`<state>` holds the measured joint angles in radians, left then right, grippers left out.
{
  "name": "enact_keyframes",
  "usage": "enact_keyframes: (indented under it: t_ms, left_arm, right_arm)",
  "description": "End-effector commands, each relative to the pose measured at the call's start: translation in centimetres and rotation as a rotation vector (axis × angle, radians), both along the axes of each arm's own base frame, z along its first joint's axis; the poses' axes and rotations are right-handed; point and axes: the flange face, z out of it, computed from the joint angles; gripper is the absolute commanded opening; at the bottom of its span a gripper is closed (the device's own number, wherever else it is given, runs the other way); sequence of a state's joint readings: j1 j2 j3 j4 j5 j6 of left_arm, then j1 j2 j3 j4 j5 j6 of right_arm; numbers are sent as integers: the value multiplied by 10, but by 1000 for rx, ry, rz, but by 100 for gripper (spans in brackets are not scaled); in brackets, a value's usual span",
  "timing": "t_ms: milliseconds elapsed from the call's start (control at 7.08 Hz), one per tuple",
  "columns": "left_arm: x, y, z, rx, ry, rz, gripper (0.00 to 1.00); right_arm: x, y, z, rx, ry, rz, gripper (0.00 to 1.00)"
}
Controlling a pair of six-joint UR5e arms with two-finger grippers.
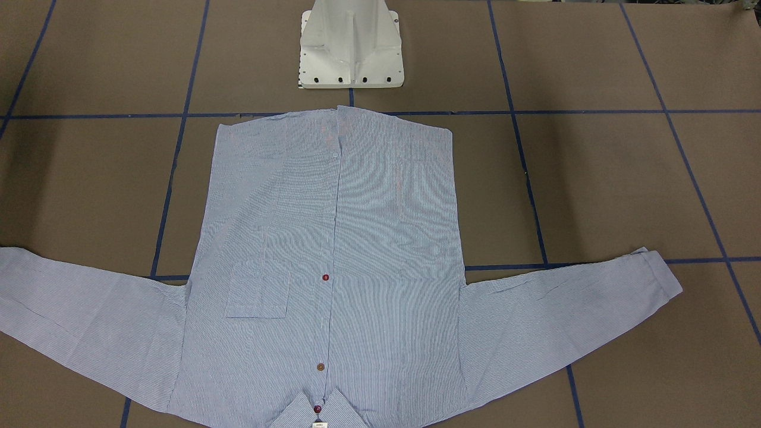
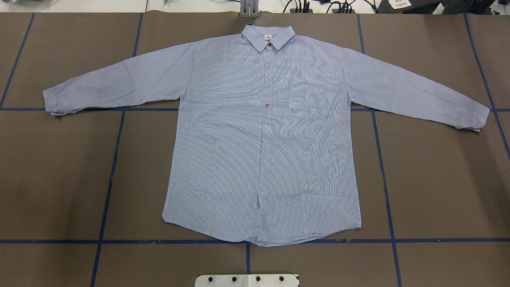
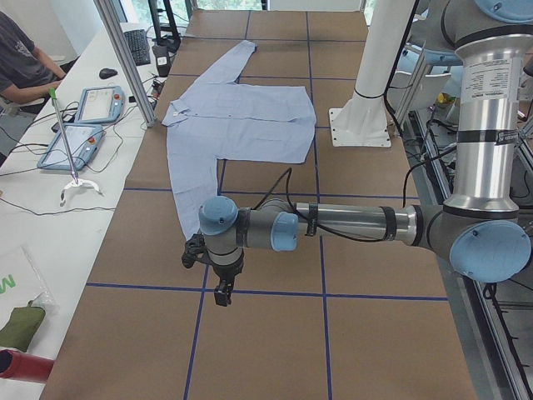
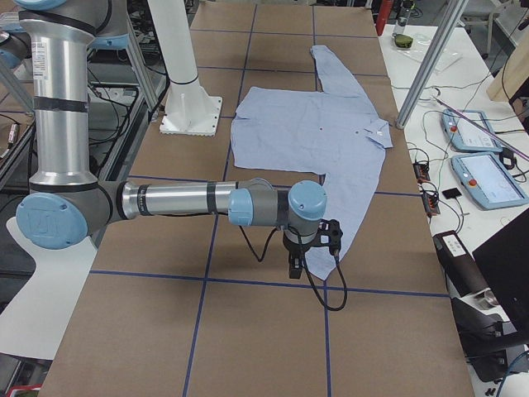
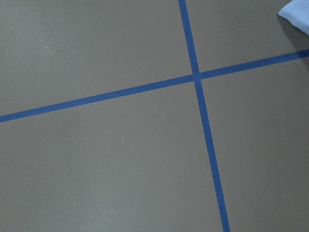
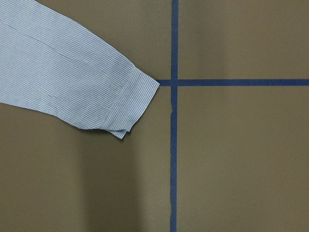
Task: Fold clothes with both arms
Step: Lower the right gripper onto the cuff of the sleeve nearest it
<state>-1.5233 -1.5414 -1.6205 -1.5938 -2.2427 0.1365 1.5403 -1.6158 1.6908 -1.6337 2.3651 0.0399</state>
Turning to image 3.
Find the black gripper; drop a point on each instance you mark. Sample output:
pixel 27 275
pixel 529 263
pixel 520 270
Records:
pixel 225 274

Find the light blue striped shirt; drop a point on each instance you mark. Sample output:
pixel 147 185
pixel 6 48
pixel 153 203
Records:
pixel 219 118

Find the lower teach pendant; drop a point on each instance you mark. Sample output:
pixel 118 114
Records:
pixel 83 141

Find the teach pendant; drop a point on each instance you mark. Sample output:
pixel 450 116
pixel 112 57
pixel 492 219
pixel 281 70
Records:
pixel 100 105
pixel 83 141

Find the green pouch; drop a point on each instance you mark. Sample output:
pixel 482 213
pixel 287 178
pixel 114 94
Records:
pixel 21 327

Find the red cylinder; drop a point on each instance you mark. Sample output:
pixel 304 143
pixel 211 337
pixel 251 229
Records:
pixel 25 367

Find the upper teach pendant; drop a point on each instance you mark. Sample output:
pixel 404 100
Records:
pixel 100 105

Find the black labelled box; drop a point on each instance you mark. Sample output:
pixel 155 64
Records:
pixel 162 59

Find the black computer mouse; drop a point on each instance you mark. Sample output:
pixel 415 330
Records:
pixel 106 73

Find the black keyboard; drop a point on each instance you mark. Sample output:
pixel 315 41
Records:
pixel 138 45

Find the seated person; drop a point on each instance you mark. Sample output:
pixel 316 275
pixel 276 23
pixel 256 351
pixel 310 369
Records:
pixel 27 72

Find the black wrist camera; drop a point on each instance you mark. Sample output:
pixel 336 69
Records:
pixel 195 251

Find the aluminium frame post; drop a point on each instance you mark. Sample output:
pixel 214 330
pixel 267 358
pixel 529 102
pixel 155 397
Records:
pixel 110 20

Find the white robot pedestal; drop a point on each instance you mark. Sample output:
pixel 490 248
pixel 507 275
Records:
pixel 362 122

